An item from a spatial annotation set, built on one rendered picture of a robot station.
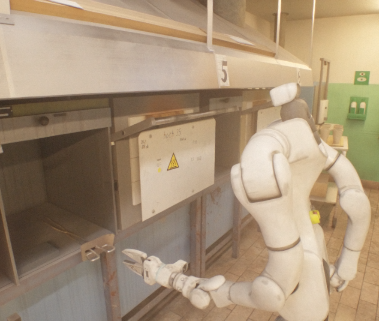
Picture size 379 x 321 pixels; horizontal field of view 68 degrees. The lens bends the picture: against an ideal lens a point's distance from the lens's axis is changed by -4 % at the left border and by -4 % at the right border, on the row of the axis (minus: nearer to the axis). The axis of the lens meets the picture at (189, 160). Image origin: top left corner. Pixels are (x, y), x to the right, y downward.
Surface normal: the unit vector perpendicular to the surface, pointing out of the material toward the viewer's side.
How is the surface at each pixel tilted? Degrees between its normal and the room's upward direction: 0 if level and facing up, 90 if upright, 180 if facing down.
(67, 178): 90
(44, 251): 0
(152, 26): 123
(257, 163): 66
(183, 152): 90
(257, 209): 104
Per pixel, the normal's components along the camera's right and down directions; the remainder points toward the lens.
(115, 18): 0.68, 0.66
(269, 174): -0.49, -0.06
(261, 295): -0.76, 0.32
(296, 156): -0.15, 0.25
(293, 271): 0.24, 0.37
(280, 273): -0.61, 0.45
